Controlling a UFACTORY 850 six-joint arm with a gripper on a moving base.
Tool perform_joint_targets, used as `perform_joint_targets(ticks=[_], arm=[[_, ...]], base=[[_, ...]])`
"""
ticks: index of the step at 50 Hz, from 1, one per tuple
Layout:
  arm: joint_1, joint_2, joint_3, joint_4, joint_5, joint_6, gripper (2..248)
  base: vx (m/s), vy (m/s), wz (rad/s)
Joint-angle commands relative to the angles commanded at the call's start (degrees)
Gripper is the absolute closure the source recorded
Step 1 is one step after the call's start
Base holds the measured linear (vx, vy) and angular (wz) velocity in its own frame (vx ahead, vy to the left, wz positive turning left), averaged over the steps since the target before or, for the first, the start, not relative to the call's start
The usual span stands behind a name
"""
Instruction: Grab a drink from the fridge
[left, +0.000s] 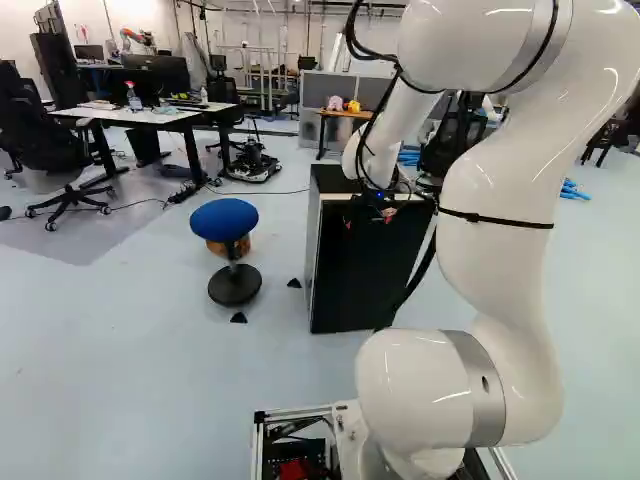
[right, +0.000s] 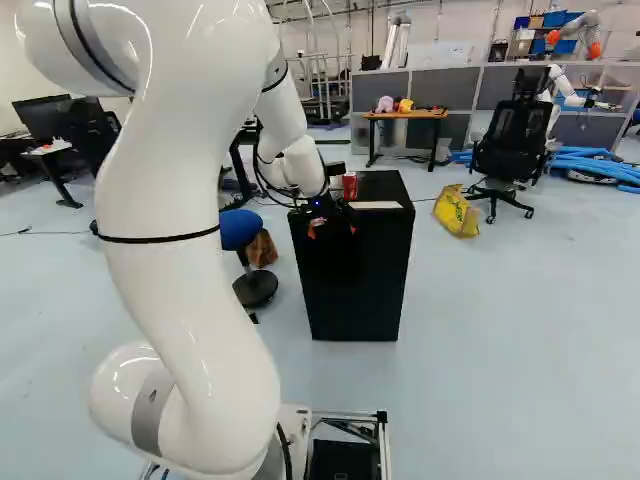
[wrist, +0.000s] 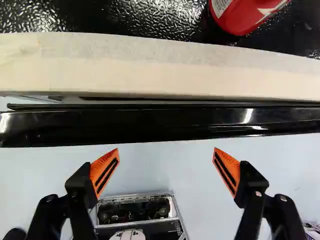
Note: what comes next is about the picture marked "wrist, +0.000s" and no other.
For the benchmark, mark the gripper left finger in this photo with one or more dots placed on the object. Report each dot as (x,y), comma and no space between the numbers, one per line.
(80,180)

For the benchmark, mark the red can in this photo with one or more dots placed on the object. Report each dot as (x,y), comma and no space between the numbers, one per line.
(237,15)

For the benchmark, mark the pale wooden board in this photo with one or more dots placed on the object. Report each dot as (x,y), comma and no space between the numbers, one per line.
(125,65)

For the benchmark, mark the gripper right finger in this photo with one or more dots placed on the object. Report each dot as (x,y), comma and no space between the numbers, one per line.
(252,181)

